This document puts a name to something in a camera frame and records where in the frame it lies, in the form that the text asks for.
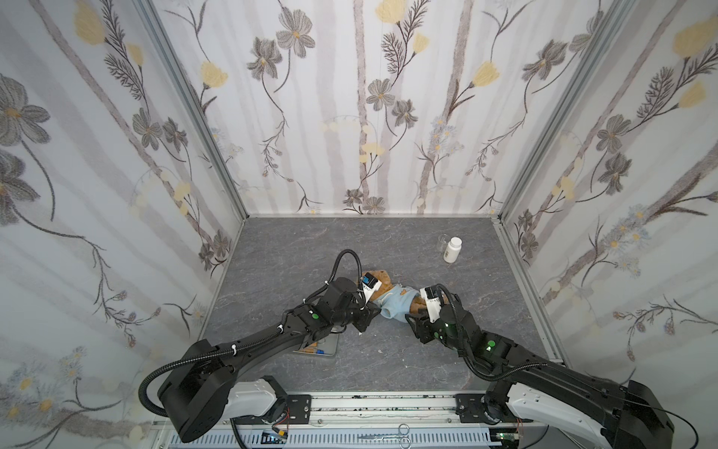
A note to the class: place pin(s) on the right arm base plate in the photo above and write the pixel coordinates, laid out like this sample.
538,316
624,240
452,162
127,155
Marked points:
490,409

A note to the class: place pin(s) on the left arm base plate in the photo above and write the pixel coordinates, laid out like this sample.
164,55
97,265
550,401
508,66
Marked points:
292,410

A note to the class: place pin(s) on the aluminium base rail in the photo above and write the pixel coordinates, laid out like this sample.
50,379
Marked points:
338,419

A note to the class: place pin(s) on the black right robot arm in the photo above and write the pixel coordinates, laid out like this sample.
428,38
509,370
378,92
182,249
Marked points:
523,386

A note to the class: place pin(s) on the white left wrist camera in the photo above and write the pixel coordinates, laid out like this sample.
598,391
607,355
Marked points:
369,285

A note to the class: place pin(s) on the brown teddy bear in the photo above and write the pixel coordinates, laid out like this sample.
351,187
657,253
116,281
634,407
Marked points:
387,284

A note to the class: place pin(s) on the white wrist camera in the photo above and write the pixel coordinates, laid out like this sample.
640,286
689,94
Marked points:
369,285
433,298

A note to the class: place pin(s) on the light blue fleece hoodie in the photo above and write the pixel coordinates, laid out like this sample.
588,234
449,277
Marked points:
396,302

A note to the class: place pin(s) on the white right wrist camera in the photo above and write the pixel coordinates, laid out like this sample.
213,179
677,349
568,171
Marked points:
433,298

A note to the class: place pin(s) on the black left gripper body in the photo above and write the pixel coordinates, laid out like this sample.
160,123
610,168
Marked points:
366,313

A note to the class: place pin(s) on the metal scissors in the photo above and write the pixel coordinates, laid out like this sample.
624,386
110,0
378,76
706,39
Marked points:
401,437

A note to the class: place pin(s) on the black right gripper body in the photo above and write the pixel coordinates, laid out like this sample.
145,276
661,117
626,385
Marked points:
421,324

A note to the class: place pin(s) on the clear plastic cup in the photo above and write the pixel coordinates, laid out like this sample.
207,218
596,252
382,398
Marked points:
443,240

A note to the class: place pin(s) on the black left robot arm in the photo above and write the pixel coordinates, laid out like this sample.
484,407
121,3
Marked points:
194,391

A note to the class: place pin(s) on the white plastic bottle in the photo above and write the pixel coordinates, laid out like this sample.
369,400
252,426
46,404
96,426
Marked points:
452,250

